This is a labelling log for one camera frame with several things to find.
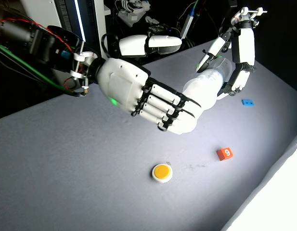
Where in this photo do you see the grey table cloth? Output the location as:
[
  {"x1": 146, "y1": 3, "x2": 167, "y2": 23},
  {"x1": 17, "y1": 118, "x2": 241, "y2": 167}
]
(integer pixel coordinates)
[{"x1": 0, "y1": 39, "x2": 297, "y2": 231}]

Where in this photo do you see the red number block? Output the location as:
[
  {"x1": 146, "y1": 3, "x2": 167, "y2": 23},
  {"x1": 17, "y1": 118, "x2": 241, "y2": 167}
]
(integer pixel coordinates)
[{"x1": 216, "y1": 147, "x2": 234, "y2": 161}]

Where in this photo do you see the white power strip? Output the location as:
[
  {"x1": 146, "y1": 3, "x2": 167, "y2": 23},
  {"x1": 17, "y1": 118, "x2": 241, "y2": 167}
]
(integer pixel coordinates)
[{"x1": 181, "y1": 8, "x2": 196, "y2": 39}]

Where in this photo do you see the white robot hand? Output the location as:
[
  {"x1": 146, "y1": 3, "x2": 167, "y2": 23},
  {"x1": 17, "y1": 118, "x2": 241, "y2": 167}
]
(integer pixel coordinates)
[
  {"x1": 95, "y1": 57, "x2": 202, "y2": 135},
  {"x1": 195, "y1": 26, "x2": 257, "y2": 97}
]

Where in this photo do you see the white computer tower cabinet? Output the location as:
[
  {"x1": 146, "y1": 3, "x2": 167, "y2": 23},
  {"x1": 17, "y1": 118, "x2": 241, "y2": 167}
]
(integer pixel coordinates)
[{"x1": 19, "y1": 0, "x2": 108, "y2": 60}]

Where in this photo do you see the yellow button white base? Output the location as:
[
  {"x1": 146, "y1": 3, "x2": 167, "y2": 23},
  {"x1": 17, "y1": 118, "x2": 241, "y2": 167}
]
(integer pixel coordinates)
[{"x1": 152, "y1": 163, "x2": 174, "y2": 183}]

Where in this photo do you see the large clear plastic syringe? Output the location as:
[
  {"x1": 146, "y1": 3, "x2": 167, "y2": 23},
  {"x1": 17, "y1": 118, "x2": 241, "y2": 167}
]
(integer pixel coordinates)
[{"x1": 182, "y1": 57, "x2": 235, "y2": 111}]

